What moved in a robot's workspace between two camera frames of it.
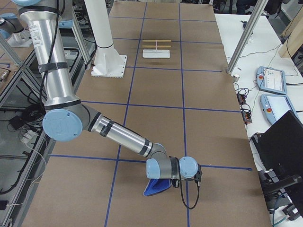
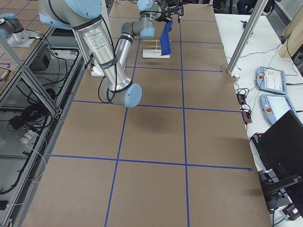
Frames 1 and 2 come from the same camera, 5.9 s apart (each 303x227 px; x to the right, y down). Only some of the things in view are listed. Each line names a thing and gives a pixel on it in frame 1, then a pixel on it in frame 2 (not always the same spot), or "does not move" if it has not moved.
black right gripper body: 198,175 → 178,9
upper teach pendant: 271,80 does not move
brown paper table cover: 178,92 does not move
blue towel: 155,185 → 164,39
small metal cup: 236,77 does not move
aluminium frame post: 259,8 does not move
